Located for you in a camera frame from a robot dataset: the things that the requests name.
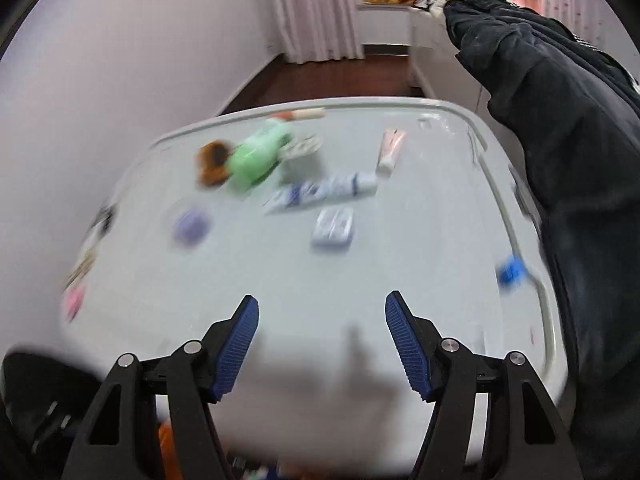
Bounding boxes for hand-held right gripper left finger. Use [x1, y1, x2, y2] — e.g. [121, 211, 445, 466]
[62, 295, 260, 480]

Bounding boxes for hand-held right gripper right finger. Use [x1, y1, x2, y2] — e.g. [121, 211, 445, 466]
[385, 291, 583, 480]

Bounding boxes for grey plastic storage box lid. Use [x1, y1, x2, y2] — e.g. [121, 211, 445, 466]
[59, 97, 569, 477]

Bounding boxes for pink hair clip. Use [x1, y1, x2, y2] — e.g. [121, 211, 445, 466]
[61, 284, 87, 322]

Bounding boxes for small purple item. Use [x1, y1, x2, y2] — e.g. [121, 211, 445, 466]
[171, 209, 212, 247]

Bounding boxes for blue toy brick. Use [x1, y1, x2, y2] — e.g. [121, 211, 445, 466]
[495, 254, 528, 289]

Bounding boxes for silver blister pack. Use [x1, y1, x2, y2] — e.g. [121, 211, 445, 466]
[311, 207, 356, 249]

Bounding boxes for white tube blue print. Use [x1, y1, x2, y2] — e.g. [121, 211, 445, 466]
[261, 171, 379, 214]

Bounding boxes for brown fuzzy item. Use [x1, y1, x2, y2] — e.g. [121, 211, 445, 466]
[194, 139, 235, 189]

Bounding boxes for light green bottle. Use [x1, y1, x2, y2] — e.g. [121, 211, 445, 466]
[226, 126, 295, 197]

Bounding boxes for pink squeeze tube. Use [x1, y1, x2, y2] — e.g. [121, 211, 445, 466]
[375, 128, 407, 178]

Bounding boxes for patterned white packet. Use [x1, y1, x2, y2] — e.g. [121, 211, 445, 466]
[279, 134, 324, 182]

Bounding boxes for orange white stick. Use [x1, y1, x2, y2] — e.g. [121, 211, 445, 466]
[269, 108, 327, 122]

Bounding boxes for dark fleece garment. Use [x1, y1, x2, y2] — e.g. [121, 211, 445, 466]
[412, 0, 640, 480]

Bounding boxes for pink patterned curtain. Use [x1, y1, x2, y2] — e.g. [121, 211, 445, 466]
[261, 0, 365, 62]

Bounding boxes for beige hair tie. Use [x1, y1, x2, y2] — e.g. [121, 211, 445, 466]
[64, 249, 97, 287]

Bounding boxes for black bead hair tie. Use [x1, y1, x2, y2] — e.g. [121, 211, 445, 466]
[89, 204, 120, 235]

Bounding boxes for white furniture frame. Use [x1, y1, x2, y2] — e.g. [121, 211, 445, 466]
[409, 9, 482, 100]

